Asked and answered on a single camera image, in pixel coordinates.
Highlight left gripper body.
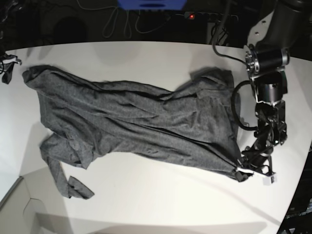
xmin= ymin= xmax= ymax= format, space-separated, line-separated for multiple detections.
xmin=236 ymin=145 xmax=277 ymax=185

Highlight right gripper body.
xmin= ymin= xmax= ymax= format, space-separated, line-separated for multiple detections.
xmin=0 ymin=55 xmax=22 ymax=73

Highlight grey t-shirt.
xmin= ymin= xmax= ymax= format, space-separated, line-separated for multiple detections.
xmin=22 ymin=65 xmax=240 ymax=199

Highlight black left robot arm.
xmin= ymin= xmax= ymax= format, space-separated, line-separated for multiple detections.
xmin=212 ymin=0 xmax=312 ymax=186

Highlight blue box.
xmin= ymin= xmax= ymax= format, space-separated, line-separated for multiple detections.
xmin=118 ymin=0 xmax=187 ymax=10

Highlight black power strip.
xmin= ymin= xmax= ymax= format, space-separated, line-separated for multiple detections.
xmin=184 ymin=11 xmax=224 ymax=22

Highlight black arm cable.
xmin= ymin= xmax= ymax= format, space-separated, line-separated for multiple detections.
xmin=231 ymin=80 xmax=258 ymax=131

